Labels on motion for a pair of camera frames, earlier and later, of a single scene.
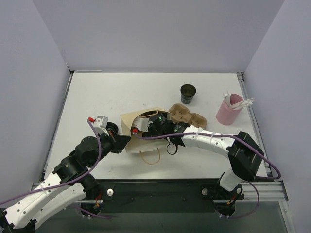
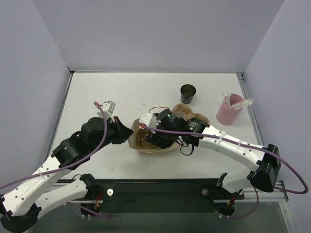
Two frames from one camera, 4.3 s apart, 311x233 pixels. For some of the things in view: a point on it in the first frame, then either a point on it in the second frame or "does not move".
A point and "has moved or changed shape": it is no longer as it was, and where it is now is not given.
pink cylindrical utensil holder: [226, 116] does not move
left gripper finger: [119, 142] to [122, 132]
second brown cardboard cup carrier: [181, 112] does not move
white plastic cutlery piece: [246, 103] does not move
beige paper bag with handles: [133, 144] has moved or changed shape
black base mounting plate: [161, 195] does not move
